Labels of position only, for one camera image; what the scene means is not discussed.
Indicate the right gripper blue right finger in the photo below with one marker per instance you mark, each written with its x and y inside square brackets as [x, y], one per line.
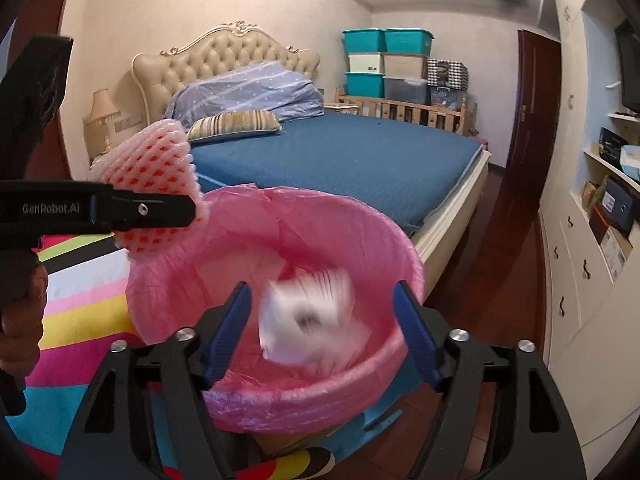
[421, 344]

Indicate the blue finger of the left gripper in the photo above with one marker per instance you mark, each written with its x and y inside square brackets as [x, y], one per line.
[123, 211]
[32, 91]

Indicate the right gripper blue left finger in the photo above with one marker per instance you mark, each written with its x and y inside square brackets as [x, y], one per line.
[223, 328]

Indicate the white paper tissue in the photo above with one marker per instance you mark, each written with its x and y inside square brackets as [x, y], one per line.
[309, 322]

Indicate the pink foam fruit net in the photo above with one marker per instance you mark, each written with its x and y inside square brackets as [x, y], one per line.
[156, 159]

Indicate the pink lined trash bin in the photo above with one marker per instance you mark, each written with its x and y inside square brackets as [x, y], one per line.
[258, 236]

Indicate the person's left hand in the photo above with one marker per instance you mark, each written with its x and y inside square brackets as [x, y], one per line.
[22, 328]

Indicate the rainbow striped table cloth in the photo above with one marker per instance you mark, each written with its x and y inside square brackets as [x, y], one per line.
[86, 311]

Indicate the bed with blue sheet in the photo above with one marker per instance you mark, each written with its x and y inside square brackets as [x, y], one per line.
[426, 180]

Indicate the striped brown pillow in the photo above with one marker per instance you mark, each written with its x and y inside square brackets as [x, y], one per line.
[234, 125]

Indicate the white cabinet with shelves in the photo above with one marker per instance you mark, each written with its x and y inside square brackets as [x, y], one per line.
[592, 339]

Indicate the beige tufted headboard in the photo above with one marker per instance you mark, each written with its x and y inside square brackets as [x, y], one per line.
[219, 50]

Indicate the blue grey folded duvet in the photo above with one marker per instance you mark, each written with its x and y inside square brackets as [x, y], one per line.
[264, 86]

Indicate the grey clear storage box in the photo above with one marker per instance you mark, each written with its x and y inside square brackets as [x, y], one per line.
[414, 91]

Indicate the teal storage box lower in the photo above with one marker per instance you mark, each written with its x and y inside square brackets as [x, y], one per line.
[366, 85]

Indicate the teal storage box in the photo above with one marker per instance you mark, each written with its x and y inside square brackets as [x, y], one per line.
[364, 40]
[408, 40]
[366, 85]

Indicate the black white checked bag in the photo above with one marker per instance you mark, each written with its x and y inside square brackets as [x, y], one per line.
[447, 74]

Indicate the beige storage box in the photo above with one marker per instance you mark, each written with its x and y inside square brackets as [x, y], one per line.
[405, 65]

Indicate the white storage box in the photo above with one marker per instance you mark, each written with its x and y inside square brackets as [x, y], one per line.
[367, 63]

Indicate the dark wooden door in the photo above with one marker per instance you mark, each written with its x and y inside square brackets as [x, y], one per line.
[537, 113]

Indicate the teal storage box top right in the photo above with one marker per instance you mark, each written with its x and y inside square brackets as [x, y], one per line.
[408, 40]

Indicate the teal storage box top left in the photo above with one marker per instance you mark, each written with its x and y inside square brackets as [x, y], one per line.
[364, 40]

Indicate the black television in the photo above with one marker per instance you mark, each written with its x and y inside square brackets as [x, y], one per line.
[628, 44]

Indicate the wooden crib rail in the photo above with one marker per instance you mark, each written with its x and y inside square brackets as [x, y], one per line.
[433, 116]

